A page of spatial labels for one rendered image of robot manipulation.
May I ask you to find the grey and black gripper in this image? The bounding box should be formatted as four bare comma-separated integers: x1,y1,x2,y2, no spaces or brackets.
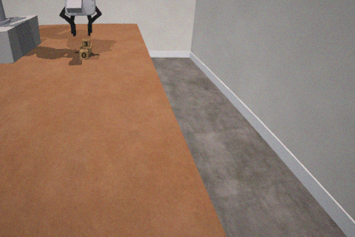
60,0,102,36

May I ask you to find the tan number cube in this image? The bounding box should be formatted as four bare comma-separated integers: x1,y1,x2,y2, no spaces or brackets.
79,49,89,59
82,38,90,48

